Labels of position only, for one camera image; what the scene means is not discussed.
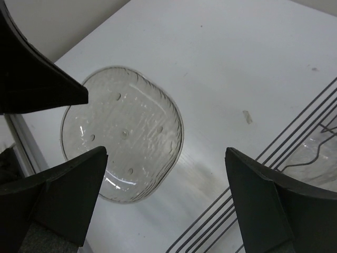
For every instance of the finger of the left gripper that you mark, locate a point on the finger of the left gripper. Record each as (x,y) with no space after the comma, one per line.
(30,82)

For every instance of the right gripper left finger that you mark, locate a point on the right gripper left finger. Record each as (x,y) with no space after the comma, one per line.
(51,211)

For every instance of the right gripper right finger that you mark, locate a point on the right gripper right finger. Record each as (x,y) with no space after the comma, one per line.
(277,213)

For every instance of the clear plate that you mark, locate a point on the clear plate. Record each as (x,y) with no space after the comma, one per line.
(137,122)
(314,161)

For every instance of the front aluminium rail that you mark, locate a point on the front aluminium rail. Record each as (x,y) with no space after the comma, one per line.
(14,135)

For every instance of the wire dish rack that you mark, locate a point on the wire dish rack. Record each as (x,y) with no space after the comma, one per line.
(216,229)

